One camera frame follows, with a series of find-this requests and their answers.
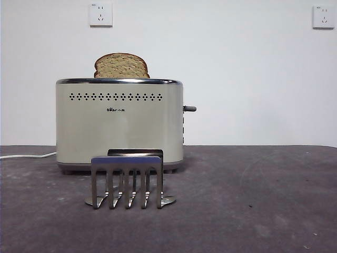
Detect steel toast rack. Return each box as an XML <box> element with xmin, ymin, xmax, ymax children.
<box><xmin>84</xmin><ymin>148</ymin><xmax>176</xmax><ymax>210</ymax></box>

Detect brown bread slice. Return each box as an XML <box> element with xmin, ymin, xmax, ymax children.
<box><xmin>93</xmin><ymin>53</ymin><xmax>151</xmax><ymax>79</ymax></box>

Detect cream white toaster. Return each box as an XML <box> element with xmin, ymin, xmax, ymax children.
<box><xmin>55</xmin><ymin>77</ymin><xmax>184</xmax><ymax>175</ymax></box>

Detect white power cable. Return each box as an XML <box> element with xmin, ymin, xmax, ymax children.
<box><xmin>0</xmin><ymin>151</ymin><xmax>57</xmax><ymax>160</ymax></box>

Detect white wall socket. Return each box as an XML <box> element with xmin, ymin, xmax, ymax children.
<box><xmin>89</xmin><ymin>3</ymin><xmax>113</xmax><ymax>27</ymax></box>
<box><xmin>312</xmin><ymin>5</ymin><xmax>335</xmax><ymax>30</ymax></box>

